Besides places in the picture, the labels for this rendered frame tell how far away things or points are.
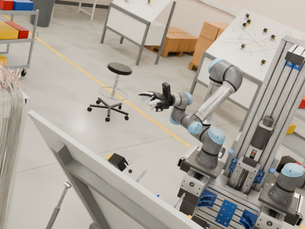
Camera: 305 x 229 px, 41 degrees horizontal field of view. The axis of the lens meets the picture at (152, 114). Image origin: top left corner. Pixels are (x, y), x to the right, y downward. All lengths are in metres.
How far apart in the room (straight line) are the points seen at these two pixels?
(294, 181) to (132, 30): 6.00
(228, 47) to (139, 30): 1.96
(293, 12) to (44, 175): 6.68
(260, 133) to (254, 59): 4.04
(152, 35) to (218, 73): 5.57
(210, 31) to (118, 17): 1.87
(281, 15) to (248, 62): 3.07
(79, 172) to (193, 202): 1.26
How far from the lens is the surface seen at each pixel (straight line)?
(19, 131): 2.20
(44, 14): 8.77
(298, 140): 5.50
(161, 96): 2.23
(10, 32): 5.82
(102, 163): 1.31
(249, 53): 6.61
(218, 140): 2.52
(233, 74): 2.41
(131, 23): 8.08
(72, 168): 1.50
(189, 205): 2.64
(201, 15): 10.52
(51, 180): 4.08
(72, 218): 3.70
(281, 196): 2.56
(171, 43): 9.03
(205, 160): 2.57
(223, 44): 6.83
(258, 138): 2.56
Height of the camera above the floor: 2.37
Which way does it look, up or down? 23 degrees down
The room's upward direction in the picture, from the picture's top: 18 degrees clockwise
